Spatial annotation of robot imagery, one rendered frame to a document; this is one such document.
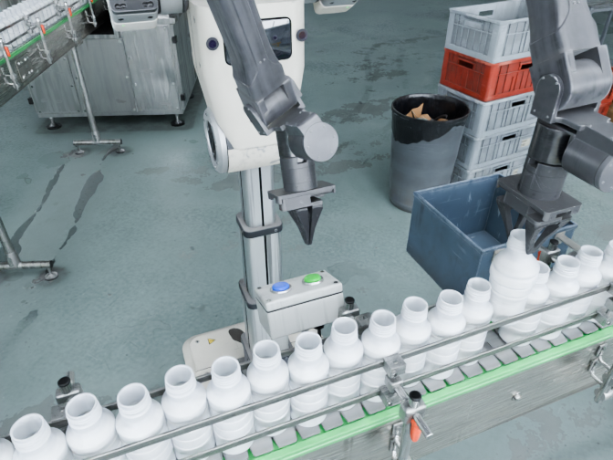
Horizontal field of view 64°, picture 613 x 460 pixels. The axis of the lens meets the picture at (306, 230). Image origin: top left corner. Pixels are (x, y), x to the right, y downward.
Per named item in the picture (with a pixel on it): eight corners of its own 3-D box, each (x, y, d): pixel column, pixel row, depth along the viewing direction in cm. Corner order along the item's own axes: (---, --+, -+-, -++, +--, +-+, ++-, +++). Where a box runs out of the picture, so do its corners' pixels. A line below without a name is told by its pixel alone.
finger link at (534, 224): (524, 231, 79) (541, 180, 74) (558, 256, 74) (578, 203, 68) (490, 240, 77) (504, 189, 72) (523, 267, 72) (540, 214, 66)
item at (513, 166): (462, 202, 320) (468, 172, 307) (422, 175, 350) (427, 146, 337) (528, 181, 343) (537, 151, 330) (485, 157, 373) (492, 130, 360)
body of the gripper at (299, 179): (337, 195, 81) (332, 151, 79) (279, 208, 78) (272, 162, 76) (322, 190, 87) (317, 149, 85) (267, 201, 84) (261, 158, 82)
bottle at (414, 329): (428, 383, 82) (443, 312, 73) (396, 393, 80) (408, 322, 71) (410, 357, 87) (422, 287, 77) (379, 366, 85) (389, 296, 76)
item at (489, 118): (477, 139, 294) (484, 103, 281) (431, 116, 323) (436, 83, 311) (545, 120, 318) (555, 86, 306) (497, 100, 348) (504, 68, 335)
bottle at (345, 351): (362, 387, 82) (369, 316, 72) (353, 417, 77) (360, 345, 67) (327, 378, 83) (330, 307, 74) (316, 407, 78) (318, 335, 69)
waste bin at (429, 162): (404, 225, 298) (418, 126, 261) (369, 190, 332) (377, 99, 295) (466, 210, 312) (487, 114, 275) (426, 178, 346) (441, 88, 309)
